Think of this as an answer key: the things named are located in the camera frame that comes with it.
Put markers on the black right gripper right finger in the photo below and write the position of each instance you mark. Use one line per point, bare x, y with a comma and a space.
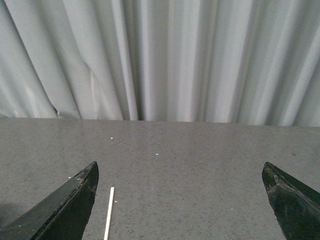
295, 204

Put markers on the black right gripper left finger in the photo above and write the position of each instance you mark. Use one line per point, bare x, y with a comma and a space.
62, 215

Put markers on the light wooden chopstick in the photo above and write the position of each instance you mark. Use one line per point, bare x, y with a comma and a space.
109, 213

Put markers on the grey pleated curtain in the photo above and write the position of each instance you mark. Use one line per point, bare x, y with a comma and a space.
252, 62

